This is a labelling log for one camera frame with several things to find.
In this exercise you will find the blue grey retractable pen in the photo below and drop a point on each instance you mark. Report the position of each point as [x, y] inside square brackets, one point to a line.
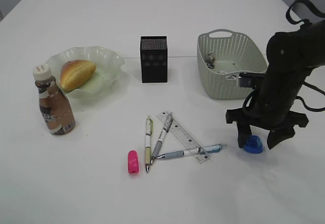
[195, 151]

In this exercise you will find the brown paper ball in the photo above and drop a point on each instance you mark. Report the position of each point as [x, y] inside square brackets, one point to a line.
[210, 61]

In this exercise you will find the white pink paper ball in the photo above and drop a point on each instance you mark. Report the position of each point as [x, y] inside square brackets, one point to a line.
[229, 76]

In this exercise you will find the pale green wavy glass plate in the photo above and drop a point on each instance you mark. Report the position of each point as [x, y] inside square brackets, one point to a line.
[108, 69]

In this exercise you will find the white and beige pen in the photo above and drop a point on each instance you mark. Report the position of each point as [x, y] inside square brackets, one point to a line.
[148, 134]

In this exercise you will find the golden sugared bread roll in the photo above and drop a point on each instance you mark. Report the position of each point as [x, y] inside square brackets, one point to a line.
[75, 73]

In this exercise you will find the black square pen holder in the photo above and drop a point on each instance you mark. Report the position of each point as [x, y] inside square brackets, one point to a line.
[154, 59]

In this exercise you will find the brown coffee drink bottle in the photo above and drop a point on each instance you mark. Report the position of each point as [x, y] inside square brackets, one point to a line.
[54, 105]

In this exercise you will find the grey grip patterned pen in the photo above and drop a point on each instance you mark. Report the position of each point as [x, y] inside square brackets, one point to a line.
[165, 129]

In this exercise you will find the clear plastic ruler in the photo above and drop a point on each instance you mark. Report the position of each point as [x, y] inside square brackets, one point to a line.
[184, 137]

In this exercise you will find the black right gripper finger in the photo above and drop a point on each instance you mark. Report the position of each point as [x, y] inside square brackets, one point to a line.
[244, 132]
[277, 136]

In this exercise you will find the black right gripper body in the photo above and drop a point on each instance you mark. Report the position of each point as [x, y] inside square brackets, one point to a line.
[267, 122]

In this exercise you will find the pink highlighter cap eraser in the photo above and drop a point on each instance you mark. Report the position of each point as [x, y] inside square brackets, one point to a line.
[132, 162]

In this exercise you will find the grey-green woven plastic basket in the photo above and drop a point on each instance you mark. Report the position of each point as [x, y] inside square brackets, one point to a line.
[234, 53]

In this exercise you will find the blue correction tape dispenser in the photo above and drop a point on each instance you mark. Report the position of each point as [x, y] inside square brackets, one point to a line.
[253, 145]

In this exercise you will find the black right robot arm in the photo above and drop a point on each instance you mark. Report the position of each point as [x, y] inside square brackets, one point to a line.
[292, 57]

